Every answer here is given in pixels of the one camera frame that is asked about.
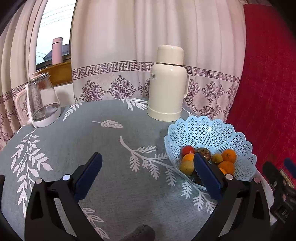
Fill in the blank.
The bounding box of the dark brown passion fruit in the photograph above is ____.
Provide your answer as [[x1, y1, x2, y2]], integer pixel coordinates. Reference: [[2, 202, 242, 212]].
[[195, 148, 212, 161], [189, 172, 204, 186]]

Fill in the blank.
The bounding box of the large yellow-orange orange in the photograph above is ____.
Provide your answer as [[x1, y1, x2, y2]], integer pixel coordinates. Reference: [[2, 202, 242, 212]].
[[182, 153, 195, 162]]

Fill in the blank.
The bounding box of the pink patterned curtain right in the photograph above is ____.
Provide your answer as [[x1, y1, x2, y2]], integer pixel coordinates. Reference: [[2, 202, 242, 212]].
[[70, 0, 247, 122]]

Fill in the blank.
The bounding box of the glass kettle pink handle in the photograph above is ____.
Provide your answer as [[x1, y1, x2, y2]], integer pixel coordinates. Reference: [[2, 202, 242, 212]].
[[15, 73, 61, 128]]

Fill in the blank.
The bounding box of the pink tumbler on windowsill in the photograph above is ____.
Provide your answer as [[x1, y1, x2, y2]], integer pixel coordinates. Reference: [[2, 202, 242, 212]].
[[52, 37, 63, 65]]

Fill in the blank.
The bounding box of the wooden windowsill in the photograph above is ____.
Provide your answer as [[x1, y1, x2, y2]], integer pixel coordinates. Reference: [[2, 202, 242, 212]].
[[37, 61, 73, 87]]

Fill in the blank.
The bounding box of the grey leaf-pattern tablecloth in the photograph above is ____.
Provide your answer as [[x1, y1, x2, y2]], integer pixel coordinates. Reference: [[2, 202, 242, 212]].
[[1, 99, 216, 240]]

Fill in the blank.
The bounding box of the pink patterned curtain left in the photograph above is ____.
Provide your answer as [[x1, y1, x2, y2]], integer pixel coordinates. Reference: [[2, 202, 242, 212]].
[[1, 1, 47, 149]]

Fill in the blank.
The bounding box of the orange tangerine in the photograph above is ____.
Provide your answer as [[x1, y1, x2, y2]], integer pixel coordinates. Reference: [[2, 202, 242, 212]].
[[219, 168, 228, 175], [218, 161, 235, 175], [221, 149, 237, 164]]

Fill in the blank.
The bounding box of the pink patterned curtain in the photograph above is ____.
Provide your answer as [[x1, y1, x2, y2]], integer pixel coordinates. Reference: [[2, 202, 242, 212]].
[[70, 0, 247, 122], [1, 1, 47, 149]]

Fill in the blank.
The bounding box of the red fabric sofa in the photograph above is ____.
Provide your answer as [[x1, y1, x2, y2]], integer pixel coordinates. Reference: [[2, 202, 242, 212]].
[[227, 4, 295, 173]]

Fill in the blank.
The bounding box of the light blue plastic fruit basket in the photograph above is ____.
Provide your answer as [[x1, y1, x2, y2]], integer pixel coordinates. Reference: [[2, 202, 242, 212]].
[[164, 115, 257, 181]]

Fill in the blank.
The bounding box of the cream thermos flask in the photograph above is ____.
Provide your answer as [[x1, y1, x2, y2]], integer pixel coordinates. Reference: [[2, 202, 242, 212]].
[[147, 45, 190, 122]]

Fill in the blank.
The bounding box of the large red tomato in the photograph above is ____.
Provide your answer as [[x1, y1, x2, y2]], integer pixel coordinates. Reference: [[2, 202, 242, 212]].
[[181, 145, 195, 157]]

